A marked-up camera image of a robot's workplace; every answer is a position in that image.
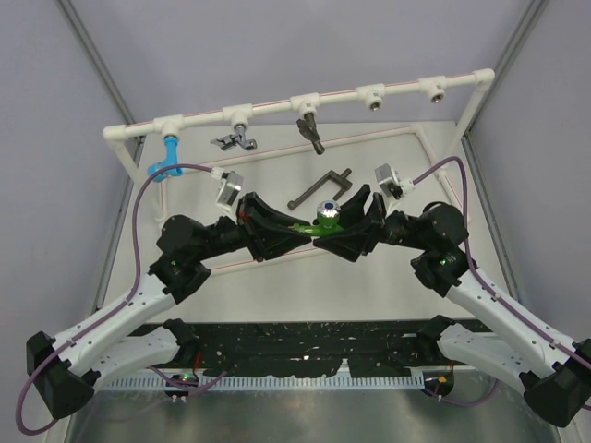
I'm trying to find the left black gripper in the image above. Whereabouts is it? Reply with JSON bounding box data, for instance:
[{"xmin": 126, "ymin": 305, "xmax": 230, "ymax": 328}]
[{"xmin": 193, "ymin": 192, "xmax": 311, "ymax": 262}]

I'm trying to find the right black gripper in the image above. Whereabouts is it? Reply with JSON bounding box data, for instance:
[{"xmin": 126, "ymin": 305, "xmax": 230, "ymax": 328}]
[{"xmin": 313, "ymin": 183, "xmax": 433, "ymax": 261}]

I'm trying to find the green plastic faucet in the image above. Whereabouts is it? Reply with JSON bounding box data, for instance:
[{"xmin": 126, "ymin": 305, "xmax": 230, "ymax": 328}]
[{"xmin": 289, "ymin": 200, "xmax": 344, "ymax": 237}]

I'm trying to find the white PVC pipe frame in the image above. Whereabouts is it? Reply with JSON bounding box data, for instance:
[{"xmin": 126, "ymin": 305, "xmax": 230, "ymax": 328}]
[{"xmin": 103, "ymin": 67, "xmax": 496, "ymax": 278}]

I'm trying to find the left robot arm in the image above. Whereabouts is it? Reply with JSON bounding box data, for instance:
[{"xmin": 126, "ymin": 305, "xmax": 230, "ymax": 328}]
[{"xmin": 18, "ymin": 192, "xmax": 312, "ymax": 421}]

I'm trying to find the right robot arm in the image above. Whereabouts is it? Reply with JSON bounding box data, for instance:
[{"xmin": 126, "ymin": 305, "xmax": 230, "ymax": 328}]
[{"xmin": 313, "ymin": 186, "xmax": 590, "ymax": 428}]

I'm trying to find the chrome metal faucet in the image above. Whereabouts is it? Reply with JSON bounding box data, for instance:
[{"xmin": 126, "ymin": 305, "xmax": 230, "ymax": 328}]
[{"xmin": 211, "ymin": 124, "xmax": 258, "ymax": 150}]

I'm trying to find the dark grey installed faucet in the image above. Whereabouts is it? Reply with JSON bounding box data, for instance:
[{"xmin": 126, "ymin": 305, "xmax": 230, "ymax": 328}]
[{"xmin": 296, "ymin": 113, "xmax": 325, "ymax": 155}]

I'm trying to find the blue plastic faucet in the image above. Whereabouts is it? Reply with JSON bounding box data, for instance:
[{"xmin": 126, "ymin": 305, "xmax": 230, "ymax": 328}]
[{"xmin": 147, "ymin": 135, "xmax": 183, "ymax": 183}]

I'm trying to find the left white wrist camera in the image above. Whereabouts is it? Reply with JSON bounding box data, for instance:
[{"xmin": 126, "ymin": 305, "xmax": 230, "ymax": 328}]
[{"xmin": 211, "ymin": 167, "xmax": 244, "ymax": 216}]

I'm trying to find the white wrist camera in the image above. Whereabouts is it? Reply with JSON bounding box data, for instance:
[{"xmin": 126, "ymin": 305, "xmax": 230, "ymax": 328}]
[
  {"xmin": 374, "ymin": 163, "xmax": 416, "ymax": 201},
  {"xmin": 211, "ymin": 167, "xmax": 244, "ymax": 216}
]

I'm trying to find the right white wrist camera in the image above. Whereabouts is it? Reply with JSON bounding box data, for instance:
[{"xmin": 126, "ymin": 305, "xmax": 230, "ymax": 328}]
[{"xmin": 374, "ymin": 163, "xmax": 416, "ymax": 201}]

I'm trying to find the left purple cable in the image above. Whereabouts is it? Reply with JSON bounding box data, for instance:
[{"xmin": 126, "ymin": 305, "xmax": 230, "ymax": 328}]
[{"xmin": 16, "ymin": 163, "xmax": 218, "ymax": 437}]

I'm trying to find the purple cable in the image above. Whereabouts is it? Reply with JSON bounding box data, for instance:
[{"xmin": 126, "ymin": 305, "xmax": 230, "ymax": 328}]
[
  {"xmin": 16, "ymin": 163, "xmax": 218, "ymax": 437},
  {"xmin": 410, "ymin": 157, "xmax": 591, "ymax": 410}
]

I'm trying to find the black speckled base plate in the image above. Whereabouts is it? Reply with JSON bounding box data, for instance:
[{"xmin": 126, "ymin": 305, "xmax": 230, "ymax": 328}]
[{"xmin": 156, "ymin": 320, "xmax": 452, "ymax": 378}]

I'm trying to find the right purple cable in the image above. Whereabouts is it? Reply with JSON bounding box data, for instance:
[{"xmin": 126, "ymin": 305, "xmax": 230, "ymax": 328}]
[{"xmin": 410, "ymin": 157, "xmax": 591, "ymax": 410}]

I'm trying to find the white slotted cable duct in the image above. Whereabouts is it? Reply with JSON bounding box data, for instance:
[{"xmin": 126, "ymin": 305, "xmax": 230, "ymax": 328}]
[{"xmin": 104, "ymin": 371, "xmax": 425, "ymax": 392}]

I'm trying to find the right aluminium corner post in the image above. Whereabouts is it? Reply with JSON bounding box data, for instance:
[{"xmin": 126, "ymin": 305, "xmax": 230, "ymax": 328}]
[{"xmin": 464, "ymin": 0, "xmax": 550, "ymax": 138}]

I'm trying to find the aluminium corner post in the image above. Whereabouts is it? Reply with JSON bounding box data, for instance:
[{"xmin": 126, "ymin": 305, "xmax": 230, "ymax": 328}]
[
  {"xmin": 54, "ymin": 0, "xmax": 136, "ymax": 125},
  {"xmin": 464, "ymin": 0, "xmax": 550, "ymax": 138}
]

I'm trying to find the left aluminium corner post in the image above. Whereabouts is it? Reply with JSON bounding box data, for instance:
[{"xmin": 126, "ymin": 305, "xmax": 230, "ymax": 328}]
[{"xmin": 54, "ymin": 0, "xmax": 136, "ymax": 125}]

